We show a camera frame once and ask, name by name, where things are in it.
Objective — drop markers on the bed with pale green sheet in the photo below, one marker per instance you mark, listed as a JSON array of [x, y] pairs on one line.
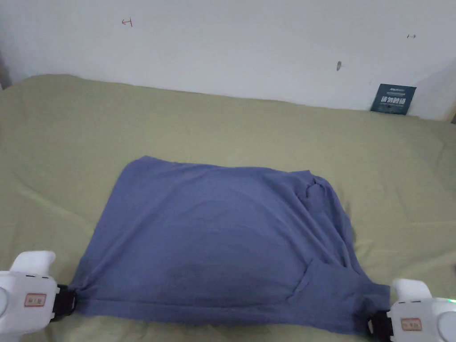
[[71, 142]]

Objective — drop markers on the blue shirt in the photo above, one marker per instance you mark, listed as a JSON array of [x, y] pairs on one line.
[[213, 235]]

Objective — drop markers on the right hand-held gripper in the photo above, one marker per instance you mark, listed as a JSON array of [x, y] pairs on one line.
[[416, 317]]

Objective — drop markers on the dark blue card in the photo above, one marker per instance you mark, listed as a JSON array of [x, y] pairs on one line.
[[392, 99]]

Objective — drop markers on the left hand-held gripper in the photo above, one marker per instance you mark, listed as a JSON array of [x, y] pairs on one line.
[[25, 295]]

